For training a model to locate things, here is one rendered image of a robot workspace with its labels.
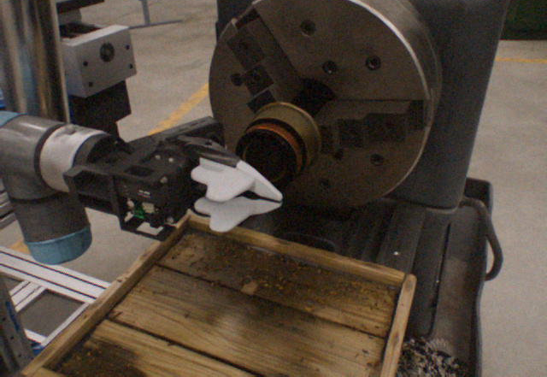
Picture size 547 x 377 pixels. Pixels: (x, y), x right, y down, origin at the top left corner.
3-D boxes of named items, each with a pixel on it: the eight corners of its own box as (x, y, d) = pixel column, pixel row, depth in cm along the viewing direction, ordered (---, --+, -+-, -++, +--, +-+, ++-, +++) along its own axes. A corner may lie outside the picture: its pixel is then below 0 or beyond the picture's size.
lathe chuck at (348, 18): (232, 148, 83) (241, -45, 66) (405, 204, 75) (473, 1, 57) (205, 172, 76) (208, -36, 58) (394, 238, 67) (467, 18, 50)
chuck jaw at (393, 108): (335, 87, 63) (427, 87, 58) (338, 120, 65) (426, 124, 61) (307, 119, 54) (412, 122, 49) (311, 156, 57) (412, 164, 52)
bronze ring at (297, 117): (260, 88, 58) (224, 116, 51) (331, 98, 55) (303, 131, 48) (261, 153, 63) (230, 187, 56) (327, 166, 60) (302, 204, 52)
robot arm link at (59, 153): (99, 170, 58) (84, 109, 54) (129, 177, 57) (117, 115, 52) (50, 203, 52) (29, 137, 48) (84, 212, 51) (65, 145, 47)
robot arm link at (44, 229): (89, 213, 70) (72, 149, 65) (100, 259, 62) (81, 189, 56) (29, 228, 67) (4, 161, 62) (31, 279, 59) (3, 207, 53)
